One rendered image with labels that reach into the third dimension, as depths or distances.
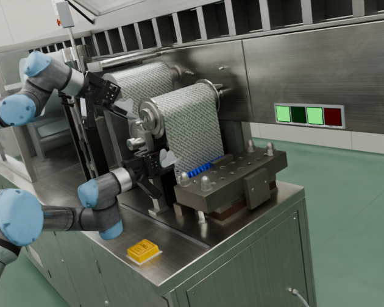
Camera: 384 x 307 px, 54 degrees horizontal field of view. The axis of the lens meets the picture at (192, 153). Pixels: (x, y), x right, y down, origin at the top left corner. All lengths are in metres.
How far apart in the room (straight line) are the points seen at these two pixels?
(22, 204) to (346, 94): 0.88
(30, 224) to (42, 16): 6.29
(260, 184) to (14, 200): 0.77
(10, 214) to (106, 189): 0.38
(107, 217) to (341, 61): 0.80
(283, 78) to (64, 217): 0.80
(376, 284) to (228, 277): 1.32
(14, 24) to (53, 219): 5.88
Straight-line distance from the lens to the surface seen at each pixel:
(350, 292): 2.35
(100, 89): 1.21
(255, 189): 1.27
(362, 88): 1.14
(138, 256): 1.15
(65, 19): 1.75
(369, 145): 3.98
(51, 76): 1.13
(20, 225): 0.84
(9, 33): 6.84
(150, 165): 1.20
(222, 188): 1.19
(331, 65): 1.17
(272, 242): 1.35
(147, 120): 1.28
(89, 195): 1.12
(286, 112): 1.29
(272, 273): 1.40
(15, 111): 1.01
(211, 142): 1.39
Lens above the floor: 1.52
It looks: 18 degrees down
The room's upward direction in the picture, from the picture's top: 12 degrees counter-clockwise
